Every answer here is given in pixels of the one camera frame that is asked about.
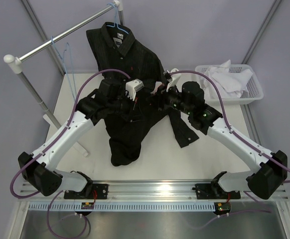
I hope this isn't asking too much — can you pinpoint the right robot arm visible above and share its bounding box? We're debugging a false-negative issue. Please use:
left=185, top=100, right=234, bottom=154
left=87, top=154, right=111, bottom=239
left=148, top=82, right=288, bottom=200

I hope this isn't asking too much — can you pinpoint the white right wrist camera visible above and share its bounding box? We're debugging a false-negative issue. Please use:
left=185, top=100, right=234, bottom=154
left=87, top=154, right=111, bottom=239
left=163, top=68, right=181, bottom=92

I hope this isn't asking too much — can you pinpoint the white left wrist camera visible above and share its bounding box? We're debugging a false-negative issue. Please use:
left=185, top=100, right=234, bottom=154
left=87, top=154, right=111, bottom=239
left=125, top=79, right=144, bottom=101

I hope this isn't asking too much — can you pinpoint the white slotted cable duct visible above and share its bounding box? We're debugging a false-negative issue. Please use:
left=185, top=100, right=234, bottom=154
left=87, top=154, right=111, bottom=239
left=28, top=202, right=231, bottom=212

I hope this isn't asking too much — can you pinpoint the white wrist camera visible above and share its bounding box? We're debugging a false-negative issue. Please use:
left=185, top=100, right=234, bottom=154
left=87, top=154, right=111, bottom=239
left=163, top=68, right=181, bottom=92
left=125, top=79, right=144, bottom=101

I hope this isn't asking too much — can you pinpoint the silver clothes rack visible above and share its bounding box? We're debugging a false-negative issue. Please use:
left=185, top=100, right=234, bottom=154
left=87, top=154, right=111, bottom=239
left=3, top=0, right=124, bottom=130

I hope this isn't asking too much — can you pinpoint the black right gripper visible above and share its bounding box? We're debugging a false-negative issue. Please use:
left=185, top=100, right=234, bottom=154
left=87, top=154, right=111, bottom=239
left=146, top=81, right=193, bottom=116

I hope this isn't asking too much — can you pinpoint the pink wire hanger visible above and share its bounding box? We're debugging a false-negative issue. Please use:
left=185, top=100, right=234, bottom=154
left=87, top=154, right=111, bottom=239
left=151, top=82, right=164, bottom=94

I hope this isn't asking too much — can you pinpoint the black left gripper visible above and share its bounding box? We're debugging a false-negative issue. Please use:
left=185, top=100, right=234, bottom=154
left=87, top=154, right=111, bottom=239
left=107, top=93, right=145, bottom=122

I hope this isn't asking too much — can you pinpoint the light blue wire hanger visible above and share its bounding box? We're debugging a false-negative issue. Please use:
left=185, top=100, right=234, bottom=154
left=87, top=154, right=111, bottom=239
left=51, top=36, right=77, bottom=100

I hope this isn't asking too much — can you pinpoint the black striped shirt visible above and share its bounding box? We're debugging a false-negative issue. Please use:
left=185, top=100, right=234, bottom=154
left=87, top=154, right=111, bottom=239
left=85, top=21, right=200, bottom=149

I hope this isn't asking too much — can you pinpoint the white plastic basket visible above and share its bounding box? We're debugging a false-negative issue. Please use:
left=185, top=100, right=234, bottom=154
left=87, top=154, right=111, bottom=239
left=192, top=64, right=264, bottom=106

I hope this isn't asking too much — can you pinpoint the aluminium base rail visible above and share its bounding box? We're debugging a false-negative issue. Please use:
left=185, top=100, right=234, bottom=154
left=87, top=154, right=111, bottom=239
left=15, top=180, right=289, bottom=201

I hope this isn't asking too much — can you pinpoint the white dress shirt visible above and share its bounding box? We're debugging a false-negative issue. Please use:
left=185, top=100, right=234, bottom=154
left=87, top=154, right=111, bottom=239
left=203, top=60, right=253, bottom=99

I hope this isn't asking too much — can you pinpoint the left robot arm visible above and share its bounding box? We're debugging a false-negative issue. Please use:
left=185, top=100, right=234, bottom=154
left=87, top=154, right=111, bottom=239
left=18, top=79, right=144, bottom=199

